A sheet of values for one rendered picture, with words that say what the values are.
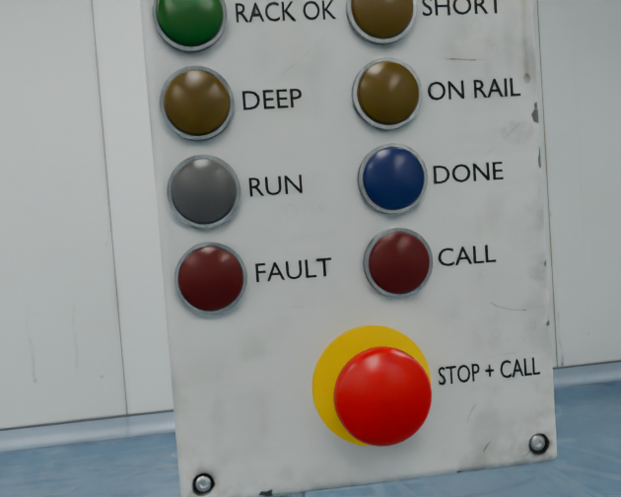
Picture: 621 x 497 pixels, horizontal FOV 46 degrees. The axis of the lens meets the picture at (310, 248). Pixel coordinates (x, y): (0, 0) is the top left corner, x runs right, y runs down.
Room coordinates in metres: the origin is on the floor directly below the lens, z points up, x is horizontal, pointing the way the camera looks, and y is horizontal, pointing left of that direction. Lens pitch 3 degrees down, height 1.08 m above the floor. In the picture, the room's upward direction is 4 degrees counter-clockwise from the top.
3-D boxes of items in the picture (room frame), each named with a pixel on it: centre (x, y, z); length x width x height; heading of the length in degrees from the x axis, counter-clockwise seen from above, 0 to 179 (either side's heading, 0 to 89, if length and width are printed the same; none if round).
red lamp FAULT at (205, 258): (0.30, 0.04, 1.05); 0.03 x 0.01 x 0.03; 98
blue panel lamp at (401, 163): (0.31, -0.04, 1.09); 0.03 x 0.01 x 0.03; 98
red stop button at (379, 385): (0.31, -0.02, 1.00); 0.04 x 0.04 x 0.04; 8
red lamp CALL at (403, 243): (0.31, -0.04, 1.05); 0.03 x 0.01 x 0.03; 98
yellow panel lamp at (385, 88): (0.31, -0.04, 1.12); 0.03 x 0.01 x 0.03; 98
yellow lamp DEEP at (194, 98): (0.30, 0.04, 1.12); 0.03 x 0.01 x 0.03; 98
